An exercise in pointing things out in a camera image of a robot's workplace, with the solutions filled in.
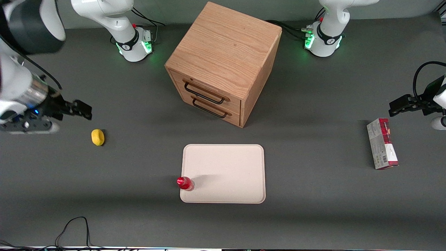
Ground black arm base cables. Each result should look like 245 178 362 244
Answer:
267 7 326 40
130 7 166 44

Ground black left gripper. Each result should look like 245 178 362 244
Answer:
389 76 446 117

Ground wooden drawer front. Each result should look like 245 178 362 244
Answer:
173 88 241 127
170 69 242 113

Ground wooden drawer cabinet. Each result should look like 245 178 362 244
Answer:
164 1 283 129

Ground black left arm base cables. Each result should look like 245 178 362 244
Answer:
267 7 326 40

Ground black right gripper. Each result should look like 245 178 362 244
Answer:
33 87 93 121

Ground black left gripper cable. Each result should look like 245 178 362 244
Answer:
413 61 446 101

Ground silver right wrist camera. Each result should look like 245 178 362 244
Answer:
0 118 60 135

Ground black looped cable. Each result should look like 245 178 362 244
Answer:
0 216 105 251

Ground yellow lemon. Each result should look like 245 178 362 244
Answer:
91 129 105 146

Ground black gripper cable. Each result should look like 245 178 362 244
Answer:
0 35 63 92
413 61 446 101

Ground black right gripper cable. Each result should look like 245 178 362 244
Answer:
0 35 63 92

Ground beige plastic tray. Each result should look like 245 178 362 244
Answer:
180 144 266 204

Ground black metal drawer handle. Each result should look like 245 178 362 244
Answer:
192 98 228 119
184 81 225 105

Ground grey and red carton box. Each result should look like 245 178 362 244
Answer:
367 118 399 170

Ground red coke bottle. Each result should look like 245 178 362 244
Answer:
176 177 195 191

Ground black right arm base cables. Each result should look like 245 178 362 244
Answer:
130 7 166 44

